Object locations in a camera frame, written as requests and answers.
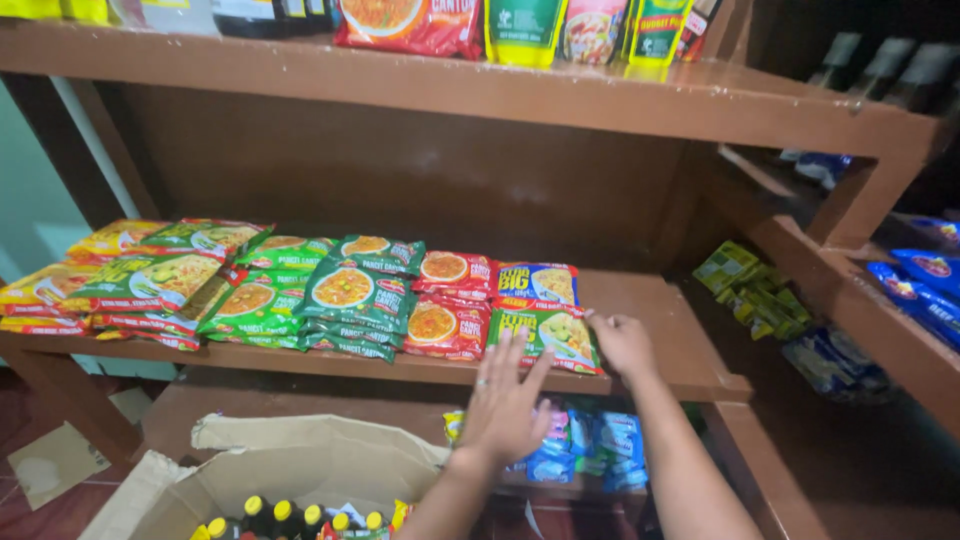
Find large red noodle pack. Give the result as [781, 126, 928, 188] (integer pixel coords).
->
[333, 0, 486, 62]

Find open cardboard carton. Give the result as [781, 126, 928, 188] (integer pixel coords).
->
[78, 412, 451, 540]

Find stack of blue red-label packets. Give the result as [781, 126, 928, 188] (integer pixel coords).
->
[866, 213, 960, 354]

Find heap of blue foil sachets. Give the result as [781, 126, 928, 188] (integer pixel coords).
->
[780, 326, 898, 404]

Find group of yellow-capped dark bottles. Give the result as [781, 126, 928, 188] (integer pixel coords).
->
[189, 495, 415, 540]

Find small cardboard scrap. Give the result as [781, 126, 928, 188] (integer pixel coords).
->
[108, 386, 156, 426]

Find heap of blue snack sachets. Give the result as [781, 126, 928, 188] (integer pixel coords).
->
[442, 397, 651, 494]

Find dark bottle with grey cap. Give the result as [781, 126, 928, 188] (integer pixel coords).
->
[851, 36, 918, 102]
[885, 41, 960, 114]
[808, 31, 864, 91]

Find yellow packets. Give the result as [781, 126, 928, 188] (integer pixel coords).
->
[0, 0, 111, 24]

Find flat cardboard piece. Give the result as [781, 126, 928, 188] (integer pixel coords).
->
[7, 420, 114, 513]

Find blue yellow noodle packet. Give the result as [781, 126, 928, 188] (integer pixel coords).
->
[493, 261, 581, 307]

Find yellow green stand-up pouch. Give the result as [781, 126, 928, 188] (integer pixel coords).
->
[483, 0, 570, 70]

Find green yellow sauce pouch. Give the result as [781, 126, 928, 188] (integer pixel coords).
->
[622, 0, 696, 69]

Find green red-banded noodle packet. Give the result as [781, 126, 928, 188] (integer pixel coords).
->
[486, 298, 605, 376]

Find white pipe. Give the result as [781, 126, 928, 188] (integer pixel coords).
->
[48, 75, 144, 220]

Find brown wooden shelf unit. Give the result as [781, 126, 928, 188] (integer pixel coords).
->
[0, 15, 954, 540]

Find person's left hand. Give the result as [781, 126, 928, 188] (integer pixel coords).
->
[459, 327, 558, 471]

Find red slim pouch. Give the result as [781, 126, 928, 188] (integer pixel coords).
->
[675, 0, 723, 64]

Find white plastic packet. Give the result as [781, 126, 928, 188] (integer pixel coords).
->
[108, 0, 219, 36]

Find small blue packet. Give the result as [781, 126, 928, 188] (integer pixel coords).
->
[780, 148, 856, 190]

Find heap of green sachets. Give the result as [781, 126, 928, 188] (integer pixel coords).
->
[691, 240, 816, 343]

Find person's right hand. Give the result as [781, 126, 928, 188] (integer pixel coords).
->
[585, 309, 659, 381]

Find brown wooden side shelf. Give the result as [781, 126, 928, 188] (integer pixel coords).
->
[705, 142, 960, 444]

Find pink food pouch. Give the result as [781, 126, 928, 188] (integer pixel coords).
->
[559, 0, 631, 66]

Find rows of stacked noodle packets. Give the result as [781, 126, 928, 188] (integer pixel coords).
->
[0, 217, 498, 366]

